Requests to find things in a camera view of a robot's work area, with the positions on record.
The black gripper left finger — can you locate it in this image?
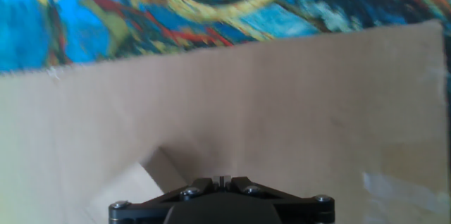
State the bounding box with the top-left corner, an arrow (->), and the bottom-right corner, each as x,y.
108,175 -> 223,224

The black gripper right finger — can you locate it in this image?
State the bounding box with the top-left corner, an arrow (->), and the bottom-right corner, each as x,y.
222,175 -> 335,224

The small wooden block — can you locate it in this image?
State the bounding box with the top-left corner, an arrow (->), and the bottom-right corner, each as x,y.
84,146 -> 190,224

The brown cardboard sheet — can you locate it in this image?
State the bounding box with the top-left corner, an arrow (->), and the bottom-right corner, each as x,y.
0,19 -> 451,224

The sunflower painting print cloth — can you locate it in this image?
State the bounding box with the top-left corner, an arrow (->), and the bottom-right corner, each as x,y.
0,0 -> 451,168

